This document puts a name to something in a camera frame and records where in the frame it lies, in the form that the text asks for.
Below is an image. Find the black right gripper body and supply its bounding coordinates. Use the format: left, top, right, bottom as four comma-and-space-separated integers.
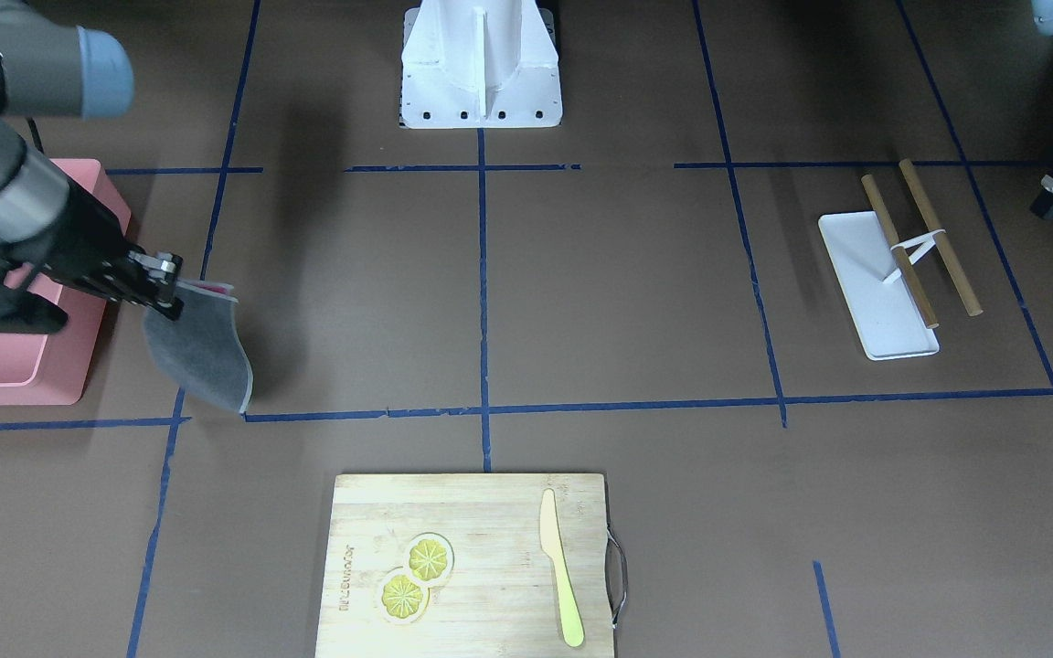
0, 179, 139, 302

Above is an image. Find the pink plastic bin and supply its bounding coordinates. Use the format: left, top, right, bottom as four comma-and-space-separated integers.
0, 158, 133, 407

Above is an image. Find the grey wiping cloth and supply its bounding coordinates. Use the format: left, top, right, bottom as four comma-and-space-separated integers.
143, 280, 252, 415

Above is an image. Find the bamboo cutting board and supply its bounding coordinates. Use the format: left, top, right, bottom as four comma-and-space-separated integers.
314, 473, 617, 657

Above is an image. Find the white rectangular tray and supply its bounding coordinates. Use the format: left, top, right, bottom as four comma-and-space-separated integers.
818, 211, 941, 361

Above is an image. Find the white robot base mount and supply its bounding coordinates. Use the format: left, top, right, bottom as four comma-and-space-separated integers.
399, 1, 564, 129

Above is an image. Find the yellow plastic knife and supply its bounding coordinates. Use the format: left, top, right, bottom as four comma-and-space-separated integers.
538, 488, 587, 647

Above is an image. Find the wooden rack rod inner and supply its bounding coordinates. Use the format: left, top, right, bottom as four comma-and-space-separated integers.
861, 174, 940, 330

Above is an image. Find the lemon slice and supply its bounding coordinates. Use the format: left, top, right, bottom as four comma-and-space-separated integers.
377, 569, 431, 625
405, 532, 454, 589

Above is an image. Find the lemon slice lower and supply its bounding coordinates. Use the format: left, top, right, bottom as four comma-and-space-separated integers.
377, 569, 431, 625

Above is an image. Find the white wire rack stand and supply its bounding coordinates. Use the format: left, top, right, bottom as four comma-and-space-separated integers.
880, 228, 947, 286

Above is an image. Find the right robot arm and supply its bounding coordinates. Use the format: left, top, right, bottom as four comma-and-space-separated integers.
0, 1, 184, 334

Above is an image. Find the lemon slice upper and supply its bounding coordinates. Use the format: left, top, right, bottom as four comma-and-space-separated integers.
405, 532, 454, 589

